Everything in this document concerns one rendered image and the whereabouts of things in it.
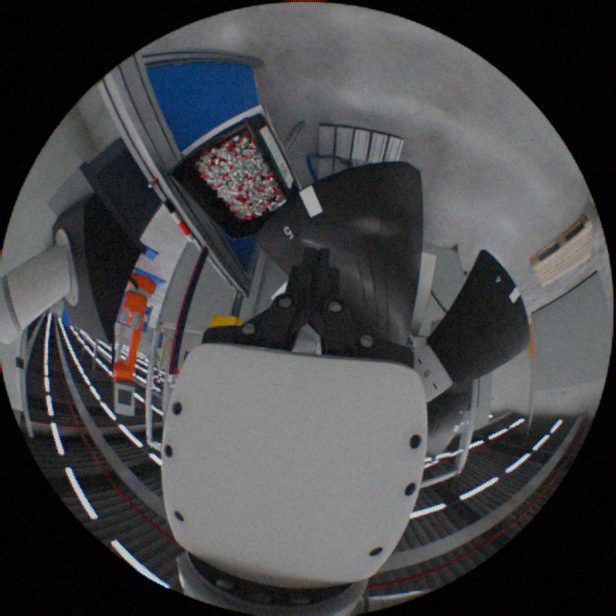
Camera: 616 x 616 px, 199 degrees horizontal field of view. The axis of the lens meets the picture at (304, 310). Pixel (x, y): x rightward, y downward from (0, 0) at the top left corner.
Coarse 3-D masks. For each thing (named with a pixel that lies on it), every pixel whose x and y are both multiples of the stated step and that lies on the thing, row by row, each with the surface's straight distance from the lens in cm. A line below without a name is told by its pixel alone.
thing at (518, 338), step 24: (480, 264) 39; (480, 288) 38; (504, 288) 41; (456, 312) 36; (480, 312) 37; (504, 312) 40; (432, 336) 35; (456, 336) 35; (480, 336) 36; (504, 336) 39; (528, 336) 46; (456, 360) 35; (480, 360) 36; (504, 360) 40; (456, 384) 35
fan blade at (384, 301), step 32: (320, 192) 20; (352, 192) 18; (384, 192) 18; (416, 192) 18; (320, 224) 20; (352, 224) 18; (384, 224) 17; (416, 224) 17; (288, 256) 24; (352, 256) 19; (384, 256) 18; (416, 256) 17; (352, 288) 20; (384, 288) 18; (416, 288) 18; (384, 320) 20
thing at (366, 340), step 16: (320, 256) 11; (320, 272) 9; (336, 272) 11; (320, 288) 9; (336, 288) 10; (320, 304) 9; (320, 320) 9; (352, 320) 9; (368, 336) 8; (368, 352) 8
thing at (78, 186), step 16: (112, 144) 54; (96, 160) 51; (112, 160) 50; (128, 160) 52; (80, 176) 45; (96, 176) 47; (112, 176) 49; (128, 176) 52; (144, 176) 55; (64, 192) 56; (80, 192) 49; (96, 192) 45; (112, 192) 49; (128, 192) 51; (144, 192) 55; (64, 208) 63; (112, 208) 47; (128, 208) 51; (144, 208) 55; (128, 224) 51; (144, 224) 55
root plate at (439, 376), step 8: (416, 352) 35; (424, 352) 35; (432, 352) 35; (416, 360) 34; (424, 360) 34; (432, 360) 35; (416, 368) 34; (424, 368) 34; (432, 368) 34; (440, 368) 35; (424, 376) 34; (432, 376) 34; (440, 376) 35; (448, 376) 35; (424, 384) 34; (432, 384) 35; (440, 384) 35; (448, 384) 35; (432, 392) 35; (440, 392) 35
